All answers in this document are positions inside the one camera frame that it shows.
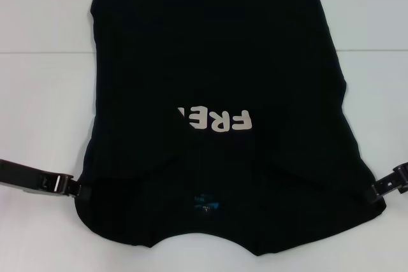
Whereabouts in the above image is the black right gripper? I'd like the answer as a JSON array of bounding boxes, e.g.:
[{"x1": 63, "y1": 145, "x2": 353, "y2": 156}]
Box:
[{"x1": 366, "y1": 162, "x2": 408, "y2": 204}]

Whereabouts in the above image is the black t-shirt with white lettering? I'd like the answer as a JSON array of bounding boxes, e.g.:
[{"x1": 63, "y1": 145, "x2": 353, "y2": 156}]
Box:
[{"x1": 72, "y1": 0, "x2": 387, "y2": 249}]

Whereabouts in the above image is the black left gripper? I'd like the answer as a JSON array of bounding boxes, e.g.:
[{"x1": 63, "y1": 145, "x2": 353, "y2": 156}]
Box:
[{"x1": 0, "y1": 159, "x2": 92, "y2": 201}]

